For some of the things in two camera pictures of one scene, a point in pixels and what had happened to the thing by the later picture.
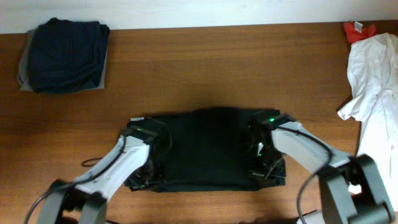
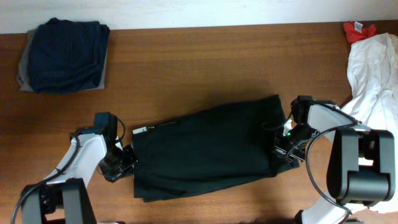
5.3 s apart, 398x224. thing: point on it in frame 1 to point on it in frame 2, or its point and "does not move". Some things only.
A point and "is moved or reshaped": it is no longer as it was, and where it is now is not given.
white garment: x=372 y=76 does not move
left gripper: x=144 y=175 to x=125 y=165
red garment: x=355 y=31 does not move
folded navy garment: x=65 y=56 does not move
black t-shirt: x=209 y=149 is moved or reshaped
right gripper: x=268 y=163 to x=289 y=150
